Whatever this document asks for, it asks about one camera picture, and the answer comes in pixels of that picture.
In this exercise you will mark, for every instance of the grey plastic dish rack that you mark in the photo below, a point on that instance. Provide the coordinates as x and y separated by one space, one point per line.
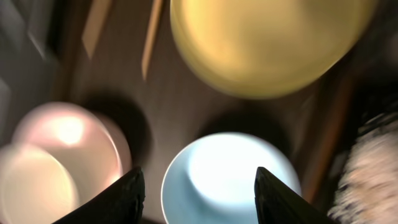
27 65

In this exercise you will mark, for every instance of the dark brown serving tray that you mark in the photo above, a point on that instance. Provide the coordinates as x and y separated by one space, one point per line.
171 107

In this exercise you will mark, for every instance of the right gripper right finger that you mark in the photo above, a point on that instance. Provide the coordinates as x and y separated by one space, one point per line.
276 203

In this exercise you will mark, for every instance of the wooden chopstick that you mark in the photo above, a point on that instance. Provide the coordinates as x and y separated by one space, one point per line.
94 24
152 28

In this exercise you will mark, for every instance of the white cup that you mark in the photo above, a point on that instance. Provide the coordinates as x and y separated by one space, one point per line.
35 187

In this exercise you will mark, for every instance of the yellow plate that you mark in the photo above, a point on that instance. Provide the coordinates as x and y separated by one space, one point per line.
266 48

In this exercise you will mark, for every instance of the pink bowl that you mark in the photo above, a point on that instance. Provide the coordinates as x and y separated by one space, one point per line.
90 145

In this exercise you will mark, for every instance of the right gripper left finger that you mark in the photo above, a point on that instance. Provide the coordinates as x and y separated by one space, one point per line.
121 203

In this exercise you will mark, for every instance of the black waste tray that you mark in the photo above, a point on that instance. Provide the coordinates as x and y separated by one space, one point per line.
368 90

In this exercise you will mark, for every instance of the rice and nut scraps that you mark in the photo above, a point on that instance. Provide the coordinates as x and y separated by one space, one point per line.
367 190

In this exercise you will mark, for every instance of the light blue bowl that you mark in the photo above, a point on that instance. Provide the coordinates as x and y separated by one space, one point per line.
212 179

